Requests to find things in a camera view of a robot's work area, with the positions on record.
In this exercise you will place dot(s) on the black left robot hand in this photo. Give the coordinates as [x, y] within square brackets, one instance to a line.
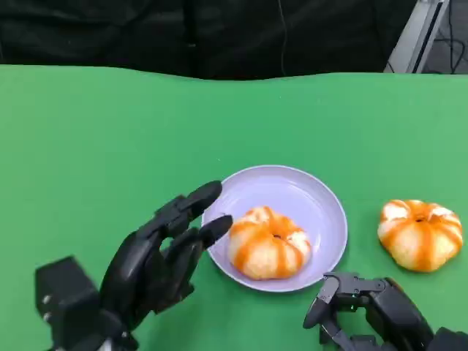
[135, 270]

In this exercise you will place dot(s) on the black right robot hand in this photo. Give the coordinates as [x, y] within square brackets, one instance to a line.
[395, 311]

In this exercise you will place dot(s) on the orange and white bread roll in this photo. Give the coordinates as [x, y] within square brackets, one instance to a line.
[420, 237]
[268, 248]

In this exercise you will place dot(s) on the green table cloth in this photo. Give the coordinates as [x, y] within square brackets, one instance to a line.
[146, 146]

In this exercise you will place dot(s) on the lilac plate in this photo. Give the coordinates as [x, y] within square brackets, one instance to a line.
[311, 204]

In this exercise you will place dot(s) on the black backdrop curtain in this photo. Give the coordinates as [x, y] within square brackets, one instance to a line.
[146, 33]

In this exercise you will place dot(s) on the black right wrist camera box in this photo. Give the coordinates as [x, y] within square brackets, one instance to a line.
[451, 340]

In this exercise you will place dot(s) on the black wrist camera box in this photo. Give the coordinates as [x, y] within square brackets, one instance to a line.
[451, 340]
[67, 300]

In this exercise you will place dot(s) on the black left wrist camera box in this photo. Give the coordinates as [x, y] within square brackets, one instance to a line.
[67, 300]

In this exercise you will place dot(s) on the aluminium frame post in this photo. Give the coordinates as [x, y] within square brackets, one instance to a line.
[418, 36]

